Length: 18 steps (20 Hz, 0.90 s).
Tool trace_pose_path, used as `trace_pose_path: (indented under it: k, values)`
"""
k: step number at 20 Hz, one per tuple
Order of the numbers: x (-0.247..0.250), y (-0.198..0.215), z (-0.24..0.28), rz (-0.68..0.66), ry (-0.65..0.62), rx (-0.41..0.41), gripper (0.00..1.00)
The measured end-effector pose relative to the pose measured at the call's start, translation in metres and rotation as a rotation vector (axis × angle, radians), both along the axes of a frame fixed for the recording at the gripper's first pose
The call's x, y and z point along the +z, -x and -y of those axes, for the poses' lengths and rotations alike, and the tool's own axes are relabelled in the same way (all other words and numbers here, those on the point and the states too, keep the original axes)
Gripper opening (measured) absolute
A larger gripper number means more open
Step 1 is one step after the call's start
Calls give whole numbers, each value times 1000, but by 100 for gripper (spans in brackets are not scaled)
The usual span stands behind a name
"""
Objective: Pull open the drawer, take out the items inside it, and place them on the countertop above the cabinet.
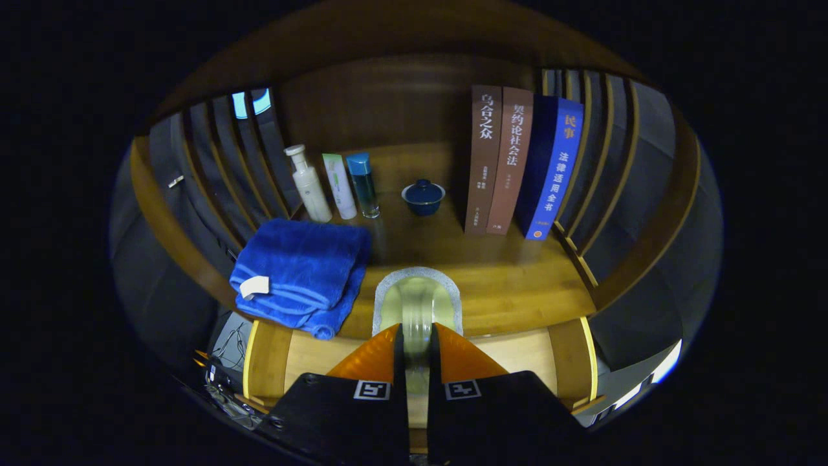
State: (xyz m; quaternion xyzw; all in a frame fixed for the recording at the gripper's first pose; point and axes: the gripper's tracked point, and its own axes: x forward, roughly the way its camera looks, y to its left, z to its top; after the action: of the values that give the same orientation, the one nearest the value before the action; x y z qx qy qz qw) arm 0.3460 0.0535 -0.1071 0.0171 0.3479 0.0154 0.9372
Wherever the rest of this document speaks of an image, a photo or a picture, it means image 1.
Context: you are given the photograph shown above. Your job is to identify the wooden cabinet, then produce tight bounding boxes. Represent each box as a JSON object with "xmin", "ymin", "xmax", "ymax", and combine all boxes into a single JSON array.
[{"xmin": 129, "ymin": 3, "xmax": 703, "ymax": 340}]

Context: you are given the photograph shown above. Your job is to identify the white panel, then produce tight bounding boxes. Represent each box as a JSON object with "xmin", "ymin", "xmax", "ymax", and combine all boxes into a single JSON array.
[{"xmin": 592, "ymin": 340, "xmax": 683, "ymax": 425}]

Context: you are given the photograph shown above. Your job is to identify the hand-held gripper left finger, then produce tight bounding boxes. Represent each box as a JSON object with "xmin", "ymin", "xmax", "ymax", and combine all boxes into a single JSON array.
[{"xmin": 256, "ymin": 324, "xmax": 409, "ymax": 466}]

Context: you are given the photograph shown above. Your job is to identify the dark blue lidded teacup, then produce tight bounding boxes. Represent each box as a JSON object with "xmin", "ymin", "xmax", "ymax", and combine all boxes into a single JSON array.
[{"xmin": 401, "ymin": 179, "xmax": 446, "ymax": 217}]

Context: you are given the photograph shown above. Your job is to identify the wooden drawer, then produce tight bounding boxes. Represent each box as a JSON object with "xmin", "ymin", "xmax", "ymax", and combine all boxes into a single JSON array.
[{"xmin": 243, "ymin": 316, "xmax": 599, "ymax": 454}]

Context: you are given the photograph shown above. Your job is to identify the black electronic box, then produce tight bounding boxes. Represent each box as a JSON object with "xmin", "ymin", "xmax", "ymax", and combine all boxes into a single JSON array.
[{"xmin": 193, "ymin": 349, "xmax": 234, "ymax": 390}]

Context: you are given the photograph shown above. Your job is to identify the blue book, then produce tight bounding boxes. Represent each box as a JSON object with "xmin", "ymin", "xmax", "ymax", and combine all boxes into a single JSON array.
[{"xmin": 516, "ymin": 95, "xmax": 585, "ymax": 241}]

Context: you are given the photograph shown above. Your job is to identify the white pump bottle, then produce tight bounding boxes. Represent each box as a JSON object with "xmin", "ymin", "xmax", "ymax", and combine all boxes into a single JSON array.
[{"xmin": 284, "ymin": 144, "xmax": 333, "ymax": 223}]

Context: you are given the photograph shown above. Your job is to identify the blue folded towel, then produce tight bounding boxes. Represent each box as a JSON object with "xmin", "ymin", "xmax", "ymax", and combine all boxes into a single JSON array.
[{"xmin": 229, "ymin": 218, "xmax": 373, "ymax": 341}]

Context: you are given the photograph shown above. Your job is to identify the white and green tube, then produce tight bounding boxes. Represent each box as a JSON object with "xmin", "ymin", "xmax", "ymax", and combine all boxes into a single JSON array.
[{"xmin": 321, "ymin": 153, "xmax": 358, "ymax": 221}]

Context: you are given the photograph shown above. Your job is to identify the teal capped bottle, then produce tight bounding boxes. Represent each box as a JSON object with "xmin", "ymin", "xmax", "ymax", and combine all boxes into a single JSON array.
[{"xmin": 345, "ymin": 152, "xmax": 381, "ymax": 219}]

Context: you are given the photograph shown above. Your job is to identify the dark brown book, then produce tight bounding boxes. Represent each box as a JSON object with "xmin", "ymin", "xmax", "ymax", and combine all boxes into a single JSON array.
[{"xmin": 464, "ymin": 85, "xmax": 503, "ymax": 236}]

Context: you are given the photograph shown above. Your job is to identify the reddish brown book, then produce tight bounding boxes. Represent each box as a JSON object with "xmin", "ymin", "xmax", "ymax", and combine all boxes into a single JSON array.
[{"xmin": 486, "ymin": 87, "xmax": 535, "ymax": 236}]

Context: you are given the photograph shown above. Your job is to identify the wooden countertop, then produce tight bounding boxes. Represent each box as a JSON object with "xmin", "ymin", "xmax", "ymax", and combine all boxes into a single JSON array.
[{"xmin": 236, "ymin": 144, "xmax": 597, "ymax": 340}]

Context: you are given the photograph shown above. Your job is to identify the grey mesh device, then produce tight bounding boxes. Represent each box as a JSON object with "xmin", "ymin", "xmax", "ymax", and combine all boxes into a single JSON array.
[{"xmin": 208, "ymin": 383, "xmax": 263, "ymax": 428}]

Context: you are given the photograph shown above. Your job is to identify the pale green scrubbing brush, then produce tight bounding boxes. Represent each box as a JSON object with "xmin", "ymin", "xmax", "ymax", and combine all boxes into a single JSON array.
[{"xmin": 372, "ymin": 267, "xmax": 464, "ymax": 395}]

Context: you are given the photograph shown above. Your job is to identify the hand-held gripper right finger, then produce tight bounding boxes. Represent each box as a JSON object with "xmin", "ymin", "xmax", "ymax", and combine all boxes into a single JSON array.
[{"xmin": 427, "ymin": 322, "xmax": 586, "ymax": 466}]

